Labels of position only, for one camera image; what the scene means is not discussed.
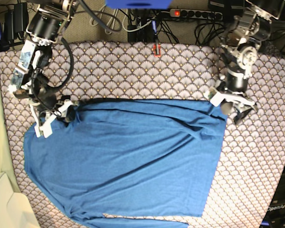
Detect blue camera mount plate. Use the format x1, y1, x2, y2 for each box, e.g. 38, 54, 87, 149
105, 0, 172, 9

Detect red and grey table clamp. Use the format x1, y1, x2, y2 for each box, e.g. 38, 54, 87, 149
152, 43, 161, 57

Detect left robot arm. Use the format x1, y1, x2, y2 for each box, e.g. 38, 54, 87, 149
204, 0, 285, 124

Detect fan-patterned table cloth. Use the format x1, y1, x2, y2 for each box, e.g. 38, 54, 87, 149
0, 41, 285, 228

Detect black power adapter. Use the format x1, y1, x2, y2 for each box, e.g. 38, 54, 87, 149
4, 2, 29, 41

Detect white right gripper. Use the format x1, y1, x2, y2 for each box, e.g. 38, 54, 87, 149
29, 100, 76, 138

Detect black power strip red switch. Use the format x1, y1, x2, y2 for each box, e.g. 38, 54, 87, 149
169, 9, 223, 21

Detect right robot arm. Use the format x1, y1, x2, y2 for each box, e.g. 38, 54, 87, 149
8, 0, 78, 138

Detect black OpenArm base box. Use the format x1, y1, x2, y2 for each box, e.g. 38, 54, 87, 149
260, 168, 285, 228

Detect grey looped cable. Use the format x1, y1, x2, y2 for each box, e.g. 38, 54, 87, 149
89, 7, 123, 34

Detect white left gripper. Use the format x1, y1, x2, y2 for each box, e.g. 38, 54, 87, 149
203, 87, 258, 124

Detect blue long-sleeve T-shirt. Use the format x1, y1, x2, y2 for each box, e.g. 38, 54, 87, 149
24, 100, 227, 228

